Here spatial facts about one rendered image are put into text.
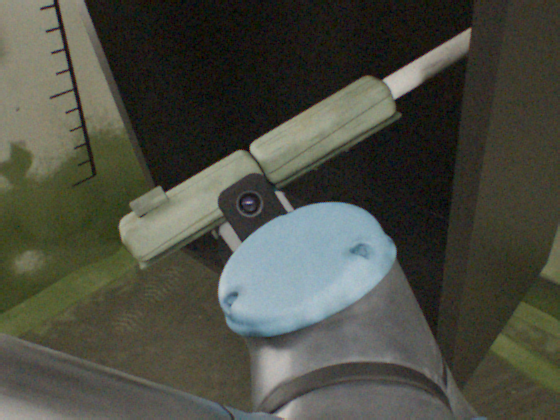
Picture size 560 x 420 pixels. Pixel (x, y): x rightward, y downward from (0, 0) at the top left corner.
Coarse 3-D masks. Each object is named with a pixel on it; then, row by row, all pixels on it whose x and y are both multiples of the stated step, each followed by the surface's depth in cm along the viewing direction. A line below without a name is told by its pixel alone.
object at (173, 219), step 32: (416, 64) 62; (448, 64) 63; (352, 96) 61; (384, 96) 60; (288, 128) 61; (320, 128) 60; (352, 128) 61; (224, 160) 62; (256, 160) 61; (288, 160) 60; (320, 160) 62; (160, 192) 59; (192, 192) 59; (128, 224) 60; (160, 224) 59; (192, 224) 60; (160, 256) 60
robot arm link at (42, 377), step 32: (0, 352) 16; (32, 352) 17; (0, 384) 15; (32, 384) 15; (64, 384) 16; (96, 384) 17; (128, 384) 17; (288, 384) 25; (320, 384) 24; (352, 384) 24; (384, 384) 24; (416, 384) 24; (0, 416) 14; (32, 416) 15; (64, 416) 15; (96, 416) 16; (128, 416) 16; (160, 416) 17; (192, 416) 18; (224, 416) 19; (256, 416) 20; (288, 416) 24; (320, 416) 23; (352, 416) 23; (384, 416) 23; (416, 416) 23; (448, 416) 24
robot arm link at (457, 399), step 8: (448, 376) 35; (448, 384) 35; (448, 392) 34; (456, 392) 36; (456, 400) 36; (464, 400) 37; (456, 408) 35; (464, 408) 36; (472, 408) 37; (456, 416) 35; (464, 416) 35; (472, 416) 35; (480, 416) 36
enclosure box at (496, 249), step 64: (128, 0) 89; (192, 0) 98; (256, 0) 110; (320, 0) 101; (384, 0) 92; (448, 0) 85; (512, 0) 42; (128, 64) 93; (192, 64) 104; (256, 64) 117; (320, 64) 110; (384, 64) 100; (512, 64) 48; (128, 128) 97; (192, 128) 110; (256, 128) 125; (384, 128) 110; (448, 128) 100; (512, 128) 55; (320, 192) 124; (384, 192) 121; (448, 192) 109; (512, 192) 65; (192, 256) 115; (448, 256) 64; (512, 256) 79; (448, 320) 71
